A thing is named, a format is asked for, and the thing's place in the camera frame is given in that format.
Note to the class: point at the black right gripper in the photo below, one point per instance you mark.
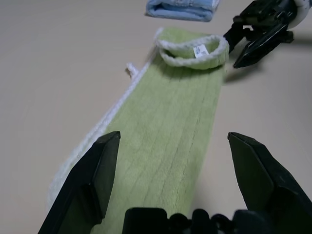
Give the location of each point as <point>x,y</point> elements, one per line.
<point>270,12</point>

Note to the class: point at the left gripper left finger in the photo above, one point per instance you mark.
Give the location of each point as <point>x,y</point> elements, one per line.
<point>83,190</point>

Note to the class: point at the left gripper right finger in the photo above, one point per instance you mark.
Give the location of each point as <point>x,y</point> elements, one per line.
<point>268,185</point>

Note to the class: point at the green towel with white trim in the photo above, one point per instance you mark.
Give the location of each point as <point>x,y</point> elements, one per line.
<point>165,122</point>

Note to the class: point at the folded light blue towel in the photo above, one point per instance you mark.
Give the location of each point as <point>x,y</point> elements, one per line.
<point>180,11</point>

